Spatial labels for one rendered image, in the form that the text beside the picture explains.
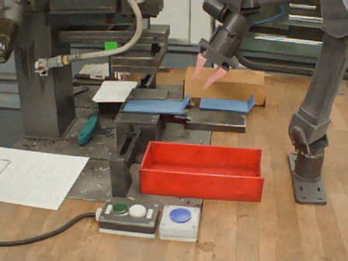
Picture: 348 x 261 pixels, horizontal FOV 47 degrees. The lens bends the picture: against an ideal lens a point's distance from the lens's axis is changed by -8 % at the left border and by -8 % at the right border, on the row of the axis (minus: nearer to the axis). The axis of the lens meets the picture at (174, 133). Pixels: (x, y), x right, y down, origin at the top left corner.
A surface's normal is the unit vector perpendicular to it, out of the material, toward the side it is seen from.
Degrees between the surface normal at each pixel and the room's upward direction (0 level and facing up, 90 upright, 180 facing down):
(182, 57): 90
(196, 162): 90
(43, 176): 1
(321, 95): 90
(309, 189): 0
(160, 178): 90
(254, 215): 0
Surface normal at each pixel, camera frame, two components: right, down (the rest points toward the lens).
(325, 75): -0.73, 0.32
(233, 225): 0.01, -0.88
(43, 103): -0.13, 0.46
